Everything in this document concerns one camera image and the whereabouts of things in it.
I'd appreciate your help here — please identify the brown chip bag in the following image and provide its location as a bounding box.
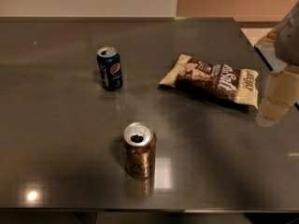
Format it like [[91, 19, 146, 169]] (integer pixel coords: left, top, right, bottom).
[[158, 54, 259, 107]]

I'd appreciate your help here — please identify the orange soda can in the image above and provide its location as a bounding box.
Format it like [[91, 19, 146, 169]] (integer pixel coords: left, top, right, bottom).
[[122, 121, 156, 179]]

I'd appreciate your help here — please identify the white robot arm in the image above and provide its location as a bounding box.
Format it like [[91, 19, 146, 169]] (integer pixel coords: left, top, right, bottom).
[[255, 2, 299, 127]]

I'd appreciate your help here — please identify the blue Pepsi can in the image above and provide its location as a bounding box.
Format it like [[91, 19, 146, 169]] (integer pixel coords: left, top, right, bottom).
[[96, 47, 122, 91]]

